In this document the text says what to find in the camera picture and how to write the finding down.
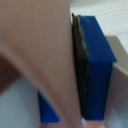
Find pink mug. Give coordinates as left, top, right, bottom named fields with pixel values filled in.
left=0, top=0, right=83, bottom=128

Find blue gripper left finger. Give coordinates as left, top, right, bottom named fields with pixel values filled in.
left=37, top=91, right=61, bottom=125

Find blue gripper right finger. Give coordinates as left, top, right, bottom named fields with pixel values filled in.
left=71, top=13, right=118, bottom=122

